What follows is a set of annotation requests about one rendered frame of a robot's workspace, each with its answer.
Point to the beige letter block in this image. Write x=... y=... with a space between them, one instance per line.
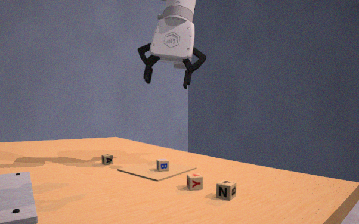
x=226 y=190
x=194 y=181
x=107 y=159
x=162 y=165

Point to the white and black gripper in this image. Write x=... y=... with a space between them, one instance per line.
x=171 y=43

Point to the tan flat mat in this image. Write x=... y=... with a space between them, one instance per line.
x=149 y=170

